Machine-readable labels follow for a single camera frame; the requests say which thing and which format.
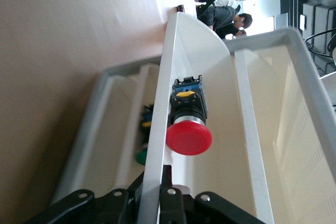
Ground person in dark shirt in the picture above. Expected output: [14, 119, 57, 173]
[198, 5, 253, 32]

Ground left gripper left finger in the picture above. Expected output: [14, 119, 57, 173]
[26, 173, 145, 224]

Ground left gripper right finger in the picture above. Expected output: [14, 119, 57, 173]
[159, 165, 265, 224]

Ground red mushroom push button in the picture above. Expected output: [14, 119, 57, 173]
[165, 74, 213, 156]

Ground white grey drawer cabinet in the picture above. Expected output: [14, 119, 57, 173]
[49, 28, 336, 224]

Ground person in white shirt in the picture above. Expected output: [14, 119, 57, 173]
[213, 0, 244, 8]

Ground green push button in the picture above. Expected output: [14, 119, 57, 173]
[135, 104, 156, 167]

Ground white divider panel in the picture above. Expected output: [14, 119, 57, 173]
[138, 11, 232, 224]

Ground dark haired person bending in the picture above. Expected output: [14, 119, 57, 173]
[217, 23, 248, 40]

